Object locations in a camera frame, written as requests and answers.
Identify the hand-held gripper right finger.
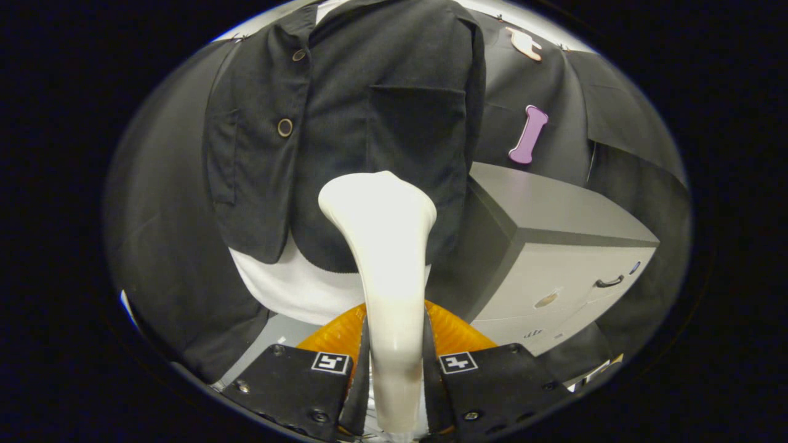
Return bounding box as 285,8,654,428
424,301,573,442

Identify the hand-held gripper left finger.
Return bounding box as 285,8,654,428
220,303,370,442

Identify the white shirt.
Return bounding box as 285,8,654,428
228,0,432,327

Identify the black suit jacket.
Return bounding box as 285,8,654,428
203,0,487,274

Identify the grey cabinet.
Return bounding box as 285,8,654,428
425,161,661,357

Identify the black backdrop cloth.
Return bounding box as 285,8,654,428
103,9,693,385

